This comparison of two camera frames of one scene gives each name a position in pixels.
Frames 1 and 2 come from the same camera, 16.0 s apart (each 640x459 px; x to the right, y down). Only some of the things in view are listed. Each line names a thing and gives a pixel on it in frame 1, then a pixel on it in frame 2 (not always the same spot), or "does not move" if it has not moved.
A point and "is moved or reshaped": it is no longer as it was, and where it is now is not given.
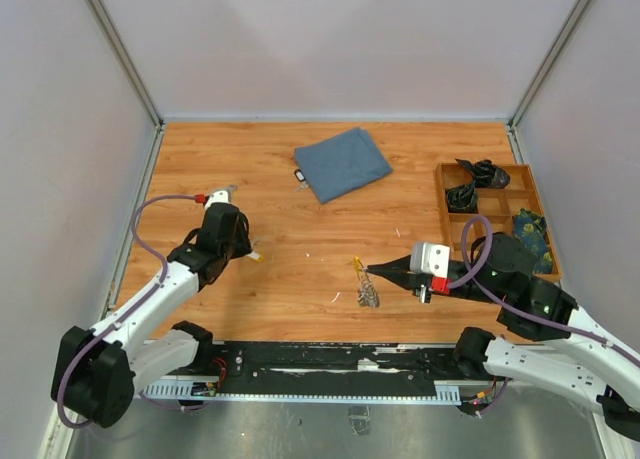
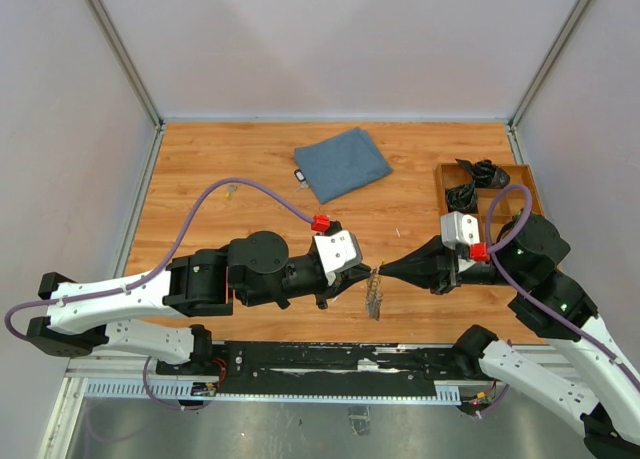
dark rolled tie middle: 462,198 does not move
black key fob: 300,175 does not move
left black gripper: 244,246 to 343,280
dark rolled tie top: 485,174 does not move
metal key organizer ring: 368,292 is moved or reshaped
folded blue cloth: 339,164 does not move
